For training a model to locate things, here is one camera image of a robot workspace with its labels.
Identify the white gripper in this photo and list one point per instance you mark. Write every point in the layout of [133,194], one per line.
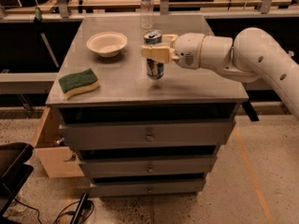
[188,50]

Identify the blue silver redbull can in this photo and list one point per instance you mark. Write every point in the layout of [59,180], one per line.
[155,70]

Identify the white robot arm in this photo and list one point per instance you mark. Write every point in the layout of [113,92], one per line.
[251,55]

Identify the green yellow sponge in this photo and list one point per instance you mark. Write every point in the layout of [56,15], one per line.
[78,83]

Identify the clear plastic water bottle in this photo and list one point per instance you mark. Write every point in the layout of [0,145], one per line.
[146,13]

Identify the white paper bowl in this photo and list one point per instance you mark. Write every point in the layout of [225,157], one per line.
[107,44]

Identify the top grey drawer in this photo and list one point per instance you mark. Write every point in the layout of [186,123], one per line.
[91,136]

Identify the grey drawer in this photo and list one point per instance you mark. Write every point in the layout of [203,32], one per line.
[192,185]
[91,136]
[173,165]

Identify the grey drawer cabinet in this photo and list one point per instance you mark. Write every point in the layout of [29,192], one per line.
[127,95]

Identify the bottom grey drawer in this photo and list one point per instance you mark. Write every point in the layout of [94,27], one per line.
[192,185]

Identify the middle grey drawer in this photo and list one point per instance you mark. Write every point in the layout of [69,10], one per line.
[173,165]

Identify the black floor bar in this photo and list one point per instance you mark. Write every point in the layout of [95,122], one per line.
[82,202]

